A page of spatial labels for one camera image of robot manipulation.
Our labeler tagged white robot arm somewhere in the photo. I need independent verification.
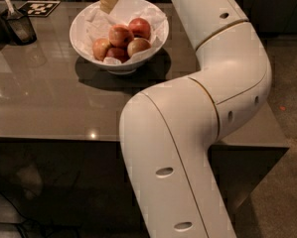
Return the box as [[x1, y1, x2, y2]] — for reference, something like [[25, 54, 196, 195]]
[[119, 0, 271, 238]]

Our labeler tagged white paper bowl liner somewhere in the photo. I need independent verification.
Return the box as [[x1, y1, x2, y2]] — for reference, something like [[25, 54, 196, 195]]
[[79, 4, 168, 65]]

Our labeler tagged white ceramic bowl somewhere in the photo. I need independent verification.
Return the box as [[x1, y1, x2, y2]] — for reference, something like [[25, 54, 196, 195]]
[[69, 0, 170, 75]]

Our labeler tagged yellow-red apple left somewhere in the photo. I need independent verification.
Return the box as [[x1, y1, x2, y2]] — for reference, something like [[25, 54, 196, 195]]
[[92, 38, 111, 61]]

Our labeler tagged yellow-red apple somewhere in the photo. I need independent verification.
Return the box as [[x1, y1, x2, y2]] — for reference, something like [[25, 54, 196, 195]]
[[127, 38, 151, 57], [92, 38, 111, 61]]

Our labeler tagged yellow-red apple right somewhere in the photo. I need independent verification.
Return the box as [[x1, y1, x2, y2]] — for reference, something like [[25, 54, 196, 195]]
[[127, 38, 151, 57]]

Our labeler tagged red apple front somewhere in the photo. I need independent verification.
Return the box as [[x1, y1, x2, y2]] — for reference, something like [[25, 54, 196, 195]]
[[106, 48, 129, 62]]

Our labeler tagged black white fiducial marker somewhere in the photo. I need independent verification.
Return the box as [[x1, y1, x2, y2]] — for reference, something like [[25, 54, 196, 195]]
[[19, 1, 60, 17]]

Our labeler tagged black scoop with white handle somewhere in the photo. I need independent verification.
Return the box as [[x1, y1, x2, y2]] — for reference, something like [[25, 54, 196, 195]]
[[3, 0, 37, 46]]

